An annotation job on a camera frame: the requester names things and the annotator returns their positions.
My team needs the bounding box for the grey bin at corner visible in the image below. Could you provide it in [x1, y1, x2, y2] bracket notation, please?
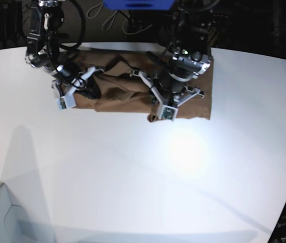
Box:
[0, 184, 26, 242]

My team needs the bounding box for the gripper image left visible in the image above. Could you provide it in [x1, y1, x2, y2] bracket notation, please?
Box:
[52, 65, 104, 100]

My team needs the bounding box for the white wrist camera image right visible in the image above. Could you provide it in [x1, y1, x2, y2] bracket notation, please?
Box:
[157, 104, 178, 121]

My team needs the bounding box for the brown t-shirt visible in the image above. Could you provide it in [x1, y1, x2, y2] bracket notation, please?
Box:
[66, 50, 212, 123]

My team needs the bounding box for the blue plastic box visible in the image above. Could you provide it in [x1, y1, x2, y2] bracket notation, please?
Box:
[103, 0, 174, 11]

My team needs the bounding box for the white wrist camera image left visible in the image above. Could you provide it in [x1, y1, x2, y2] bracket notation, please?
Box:
[55, 95, 76, 110]

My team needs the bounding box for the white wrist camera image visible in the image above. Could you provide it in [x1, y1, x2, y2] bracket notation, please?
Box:
[157, 104, 178, 121]
[55, 95, 76, 110]

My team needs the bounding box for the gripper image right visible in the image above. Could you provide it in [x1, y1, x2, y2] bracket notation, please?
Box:
[130, 69, 204, 107]

